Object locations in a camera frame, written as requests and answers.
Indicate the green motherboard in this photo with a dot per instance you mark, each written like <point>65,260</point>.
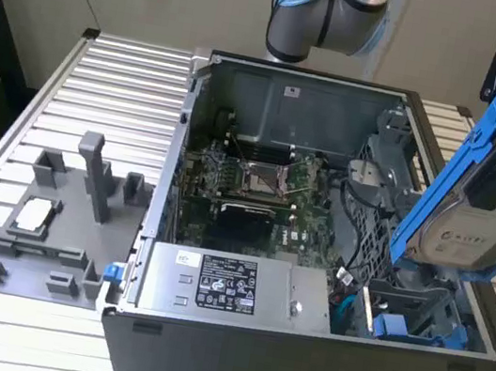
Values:
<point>306,233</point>

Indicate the black open PC case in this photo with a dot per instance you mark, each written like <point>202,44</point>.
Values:
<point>246,366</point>

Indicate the silver power supply unit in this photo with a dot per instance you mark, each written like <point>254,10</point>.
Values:
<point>166,276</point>

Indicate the CPU socket with metal frame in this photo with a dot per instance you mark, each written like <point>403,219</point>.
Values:
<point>261,178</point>

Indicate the gray metal disk bay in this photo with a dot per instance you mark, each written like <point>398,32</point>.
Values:
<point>365,224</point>

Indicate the black graphics card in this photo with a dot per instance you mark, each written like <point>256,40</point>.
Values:
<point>244,220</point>

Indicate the CPU chip with silver lid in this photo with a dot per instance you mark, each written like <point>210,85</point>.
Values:
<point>35,214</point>

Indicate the hard disk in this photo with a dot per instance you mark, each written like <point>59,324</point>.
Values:
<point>469,232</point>
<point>388,325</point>

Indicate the white sticker on shroud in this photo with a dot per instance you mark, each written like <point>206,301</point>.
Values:
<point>292,92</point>

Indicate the blue case latch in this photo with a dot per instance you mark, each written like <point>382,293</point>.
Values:
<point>111,274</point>

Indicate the gray parts rack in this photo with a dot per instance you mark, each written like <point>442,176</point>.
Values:
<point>64,259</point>

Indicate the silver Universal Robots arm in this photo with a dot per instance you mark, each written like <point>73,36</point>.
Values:
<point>303,28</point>

